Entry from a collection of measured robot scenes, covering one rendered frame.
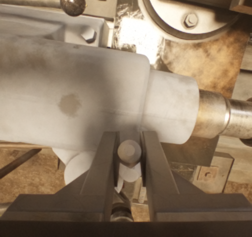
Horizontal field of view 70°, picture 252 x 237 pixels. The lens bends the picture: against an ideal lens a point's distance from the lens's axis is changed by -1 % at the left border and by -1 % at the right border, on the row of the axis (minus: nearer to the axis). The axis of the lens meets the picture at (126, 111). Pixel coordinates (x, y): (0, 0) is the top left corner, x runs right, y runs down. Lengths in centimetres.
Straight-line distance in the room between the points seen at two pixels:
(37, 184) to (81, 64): 175
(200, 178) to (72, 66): 54
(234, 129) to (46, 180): 170
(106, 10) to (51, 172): 151
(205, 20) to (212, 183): 48
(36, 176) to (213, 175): 153
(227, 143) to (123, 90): 50
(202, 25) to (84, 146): 36
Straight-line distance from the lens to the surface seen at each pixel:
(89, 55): 23
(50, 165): 176
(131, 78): 22
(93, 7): 53
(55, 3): 31
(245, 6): 38
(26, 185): 198
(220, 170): 67
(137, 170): 24
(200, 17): 47
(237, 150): 71
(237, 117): 32
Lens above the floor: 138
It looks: 75 degrees down
